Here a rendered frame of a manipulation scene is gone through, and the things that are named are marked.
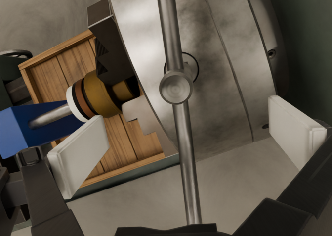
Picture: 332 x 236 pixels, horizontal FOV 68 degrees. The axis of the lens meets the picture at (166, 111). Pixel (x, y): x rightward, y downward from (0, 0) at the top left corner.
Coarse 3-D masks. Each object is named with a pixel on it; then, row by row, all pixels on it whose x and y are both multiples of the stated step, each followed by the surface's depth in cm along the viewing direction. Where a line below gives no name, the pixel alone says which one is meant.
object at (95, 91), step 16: (80, 80) 40; (96, 80) 38; (128, 80) 43; (80, 96) 39; (96, 96) 38; (112, 96) 38; (128, 96) 39; (80, 112) 40; (96, 112) 40; (112, 112) 40
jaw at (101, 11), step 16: (96, 16) 29; (112, 16) 28; (96, 32) 29; (112, 32) 30; (96, 48) 33; (112, 48) 32; (96, 64) 37; (112, 64) 34; (128, 64) 35; (112, 80) 37
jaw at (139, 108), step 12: (144, 96) 39; (132, 108) 39; (144, 108) 39; (132, 120) 40; (144, 120) 39; (156, 120) 38; (144, 132) 39; (156, 132) 38; (168, 144) 38; (168, 156) 38
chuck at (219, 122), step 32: (128, 0) 25; (192, 0) 23; (128, 32) 24; (160, 32) 24; (192, 32) 23; (160, 64) 24; (224, 64) 23; (160, 96) 25; (192, 96) 25; (224, 96) 25; (192, 128) 27; (224, 128) 27
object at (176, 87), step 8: (184, 64) 20; (168, 72) 16; (176, 72) 16; (184, 72) 16; (192, 72) 21; (168, 80) 16; (176, 80) 16; (184, 80) 16; (192, 80) 17; (160, 88) 16; (168, 88) 16; (176, 88) 16; (184, 88) 16; (192, 88) 16; (168, 96) 16; (176, 96) 16; (184, 96) 16; (176, 104) 16
